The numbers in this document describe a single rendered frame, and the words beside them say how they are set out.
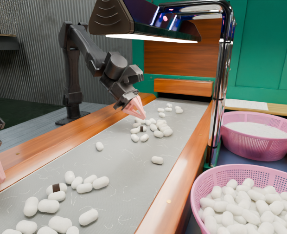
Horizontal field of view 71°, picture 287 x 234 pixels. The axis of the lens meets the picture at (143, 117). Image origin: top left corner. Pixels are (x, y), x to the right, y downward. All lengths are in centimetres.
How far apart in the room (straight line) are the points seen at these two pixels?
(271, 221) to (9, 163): 55
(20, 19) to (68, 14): 105
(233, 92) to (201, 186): 71
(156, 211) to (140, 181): 12
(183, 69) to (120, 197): 83
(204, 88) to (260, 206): 69
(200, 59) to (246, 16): 26
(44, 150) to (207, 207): 42
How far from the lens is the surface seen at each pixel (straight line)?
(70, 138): 65
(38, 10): 410
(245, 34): 108
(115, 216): 40
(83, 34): 86
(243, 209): 44
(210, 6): 53
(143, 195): 44
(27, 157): 58
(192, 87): 105
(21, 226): 41
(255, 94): 110
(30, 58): 435
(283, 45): 109
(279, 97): 111
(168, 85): 108
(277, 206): 48
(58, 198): 44
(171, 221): 36
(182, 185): 43
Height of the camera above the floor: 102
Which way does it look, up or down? 19 degrees down
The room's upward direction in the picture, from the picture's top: straight up
